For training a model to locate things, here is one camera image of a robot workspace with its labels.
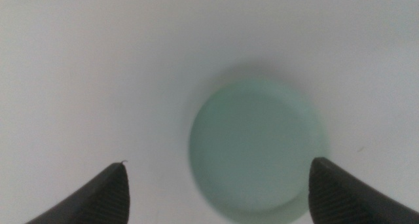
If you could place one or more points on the pale green shallow bowl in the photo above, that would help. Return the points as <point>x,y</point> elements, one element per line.
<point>255,145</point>

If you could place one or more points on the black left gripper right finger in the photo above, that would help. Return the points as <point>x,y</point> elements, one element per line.
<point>337,201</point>

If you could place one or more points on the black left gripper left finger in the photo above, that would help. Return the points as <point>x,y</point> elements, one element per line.
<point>104,197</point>

